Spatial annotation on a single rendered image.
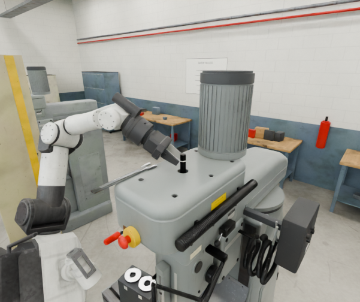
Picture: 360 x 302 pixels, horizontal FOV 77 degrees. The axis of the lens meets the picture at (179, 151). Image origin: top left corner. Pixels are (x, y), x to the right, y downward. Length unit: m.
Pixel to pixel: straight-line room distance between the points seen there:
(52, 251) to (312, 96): 4.58
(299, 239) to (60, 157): 0.89
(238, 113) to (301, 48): 4.13
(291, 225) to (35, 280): 0.83
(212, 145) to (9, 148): 1.79
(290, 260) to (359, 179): 4.17
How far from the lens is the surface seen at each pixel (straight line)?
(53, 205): 0.94
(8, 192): 2.41
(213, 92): 0.83
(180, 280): 0.94
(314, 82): 4.84
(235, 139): 0.87
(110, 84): 8.02
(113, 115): 0.73
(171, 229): 0.63
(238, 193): 0.84
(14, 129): 2.28
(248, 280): 1.44
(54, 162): 0.93
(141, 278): 1.44
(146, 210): 0.62
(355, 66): 4.76
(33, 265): 0.89
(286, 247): 0.97
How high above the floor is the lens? 2.23
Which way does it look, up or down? 21 degrees down
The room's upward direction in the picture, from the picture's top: straight up
